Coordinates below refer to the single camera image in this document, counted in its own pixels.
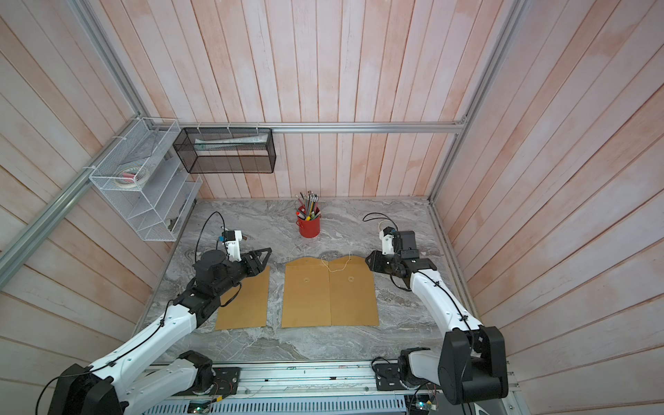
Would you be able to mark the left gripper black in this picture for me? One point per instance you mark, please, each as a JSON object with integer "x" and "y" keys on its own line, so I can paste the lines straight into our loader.
{"x": 258, "y": 266}

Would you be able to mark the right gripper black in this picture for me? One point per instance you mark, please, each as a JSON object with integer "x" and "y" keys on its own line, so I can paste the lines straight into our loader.
{"x": 375, "y": 264}

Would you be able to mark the brown file bag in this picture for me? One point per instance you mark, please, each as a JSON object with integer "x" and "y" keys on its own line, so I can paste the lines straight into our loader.
{"x": 306, "y": 301}
{"x": 352, "y": 292}
{"x": 249, "y": 309}

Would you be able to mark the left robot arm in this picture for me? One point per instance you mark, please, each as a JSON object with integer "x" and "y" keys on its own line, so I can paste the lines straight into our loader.
{"x": 78, "y": 391}

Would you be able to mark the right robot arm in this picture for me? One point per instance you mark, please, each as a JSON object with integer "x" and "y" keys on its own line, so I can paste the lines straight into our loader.
{"x": 471, "y": 366}

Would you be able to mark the red pen holder cup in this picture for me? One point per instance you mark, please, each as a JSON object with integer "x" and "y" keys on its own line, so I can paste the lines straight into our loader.
{"x": 309, "y": 226}

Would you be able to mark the black mesh basket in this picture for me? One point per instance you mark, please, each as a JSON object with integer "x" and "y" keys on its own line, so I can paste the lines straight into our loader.
{"x": 226, "y": 150}

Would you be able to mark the tape roll in rack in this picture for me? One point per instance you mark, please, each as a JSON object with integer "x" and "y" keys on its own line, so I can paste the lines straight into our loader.
{"x": 130, "y": 177}

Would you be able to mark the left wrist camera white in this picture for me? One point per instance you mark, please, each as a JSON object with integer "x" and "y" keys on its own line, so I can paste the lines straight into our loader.
{"x": 231, "y": 240}

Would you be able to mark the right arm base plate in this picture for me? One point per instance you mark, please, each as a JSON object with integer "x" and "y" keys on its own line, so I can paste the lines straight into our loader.
{"x": 393, "y": 376}

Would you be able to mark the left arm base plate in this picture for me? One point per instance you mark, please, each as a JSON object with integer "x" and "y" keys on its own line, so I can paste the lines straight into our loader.
{"x": 223, "y": 382}

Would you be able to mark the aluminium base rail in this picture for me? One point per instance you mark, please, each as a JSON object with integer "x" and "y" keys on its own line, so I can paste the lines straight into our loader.
{"x": 306, "y": 381}

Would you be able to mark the white wire shelf rack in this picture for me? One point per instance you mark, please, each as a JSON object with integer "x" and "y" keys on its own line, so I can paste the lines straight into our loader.
{"x": 146, "y": 182}

